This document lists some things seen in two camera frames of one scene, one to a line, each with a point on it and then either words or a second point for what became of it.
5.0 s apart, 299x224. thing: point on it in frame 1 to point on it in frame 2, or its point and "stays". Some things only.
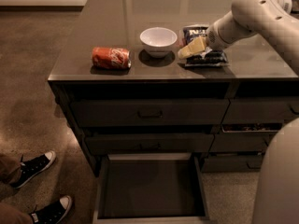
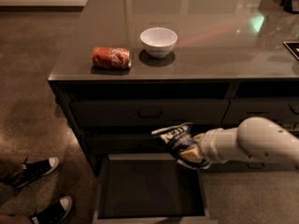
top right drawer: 267,110 stays
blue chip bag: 208,57 to 177,137
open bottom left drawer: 150,189 stays
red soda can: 111,58 stays
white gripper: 215,38 to 207,147
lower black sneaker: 53,213 stays
